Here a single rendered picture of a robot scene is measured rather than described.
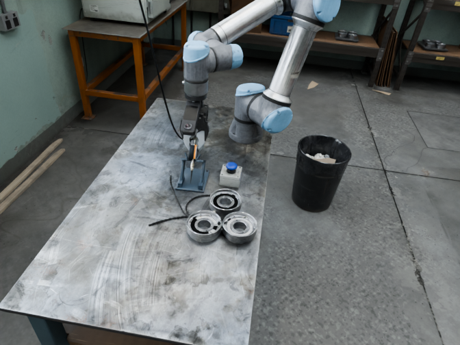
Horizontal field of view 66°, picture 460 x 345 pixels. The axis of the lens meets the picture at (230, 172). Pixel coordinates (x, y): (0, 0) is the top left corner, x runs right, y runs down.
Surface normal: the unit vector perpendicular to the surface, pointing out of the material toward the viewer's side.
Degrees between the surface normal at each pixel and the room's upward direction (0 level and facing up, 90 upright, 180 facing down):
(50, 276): 0
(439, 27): 90
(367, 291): 0
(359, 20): 90
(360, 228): 0
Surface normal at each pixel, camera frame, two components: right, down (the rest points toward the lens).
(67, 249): 0.07, -0.80
